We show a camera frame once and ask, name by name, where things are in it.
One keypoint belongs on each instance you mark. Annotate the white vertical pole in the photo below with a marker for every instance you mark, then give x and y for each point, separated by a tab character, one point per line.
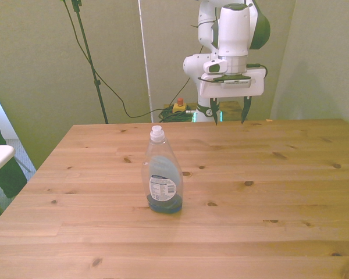
145	61

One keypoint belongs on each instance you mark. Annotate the black camera stand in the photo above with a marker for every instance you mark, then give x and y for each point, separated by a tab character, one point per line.
88	58

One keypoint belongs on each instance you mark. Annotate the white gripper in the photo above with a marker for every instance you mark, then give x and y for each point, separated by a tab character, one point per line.
232	87

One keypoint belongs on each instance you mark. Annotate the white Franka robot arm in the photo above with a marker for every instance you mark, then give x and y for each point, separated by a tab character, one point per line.
234	32

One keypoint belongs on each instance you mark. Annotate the yellow emergency stop button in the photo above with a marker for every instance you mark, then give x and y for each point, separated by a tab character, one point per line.
180	107

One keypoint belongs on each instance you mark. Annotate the dark green cloth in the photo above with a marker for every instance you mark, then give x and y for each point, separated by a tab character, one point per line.
3	157

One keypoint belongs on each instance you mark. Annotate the clear dish soap bottle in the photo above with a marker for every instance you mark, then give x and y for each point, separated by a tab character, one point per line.
163	174

